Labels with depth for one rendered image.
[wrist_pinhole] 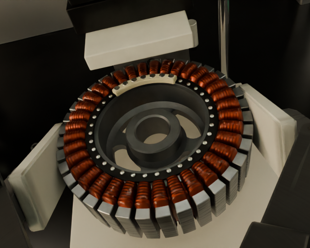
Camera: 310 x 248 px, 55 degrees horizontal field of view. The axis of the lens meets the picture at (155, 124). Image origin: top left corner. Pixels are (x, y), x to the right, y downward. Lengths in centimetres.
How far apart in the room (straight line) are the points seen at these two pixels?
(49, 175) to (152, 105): 8
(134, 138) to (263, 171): 10
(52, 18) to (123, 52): 27
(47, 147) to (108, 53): 6
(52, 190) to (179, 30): 11
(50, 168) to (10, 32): 31
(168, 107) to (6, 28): 30
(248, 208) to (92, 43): 14
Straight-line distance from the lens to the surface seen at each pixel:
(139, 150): 17
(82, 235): 22
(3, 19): 44
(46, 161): 16
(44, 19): 43
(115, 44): 17
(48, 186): 16
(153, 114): 18
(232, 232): 20
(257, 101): 16
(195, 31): 30
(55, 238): 24
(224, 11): 22
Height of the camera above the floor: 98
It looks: 50 degrees down
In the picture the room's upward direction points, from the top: 17 degrees counter-clockwise
